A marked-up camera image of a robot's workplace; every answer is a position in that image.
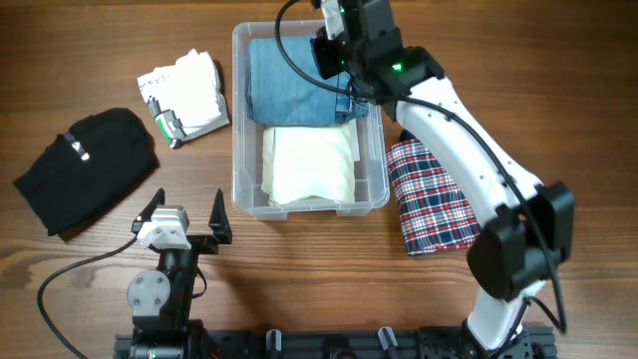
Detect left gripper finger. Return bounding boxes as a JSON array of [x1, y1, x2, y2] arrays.
[[136, 187, 165, 222], [208, 188, 231, 235]]

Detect blue jeans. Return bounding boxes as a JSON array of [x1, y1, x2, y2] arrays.
[[245, 38, 369, 127]]

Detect beige cloth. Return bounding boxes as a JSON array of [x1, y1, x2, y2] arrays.
[[261, 125, 356, 206]]

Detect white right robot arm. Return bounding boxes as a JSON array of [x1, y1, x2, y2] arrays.
[[311, 1, 574, 358]]

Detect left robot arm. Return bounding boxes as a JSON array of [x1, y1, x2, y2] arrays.
[[114, 188, 232, 359]]

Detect folded black garment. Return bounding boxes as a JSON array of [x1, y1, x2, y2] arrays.
[[14, 108, 158, 236]]

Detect folded white printed t-shirt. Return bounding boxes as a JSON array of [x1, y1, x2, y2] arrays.
[[137, 49, 230, 149]]

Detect clear plastic storage bin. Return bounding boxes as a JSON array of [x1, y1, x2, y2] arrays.
[[231, 22, 391, 221]]

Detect folded plaid shirt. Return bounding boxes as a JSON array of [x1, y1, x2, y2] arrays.
[[386, 130, 480, 256]]

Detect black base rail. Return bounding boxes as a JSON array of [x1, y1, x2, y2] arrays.
[[113, 325, 558, 359]]

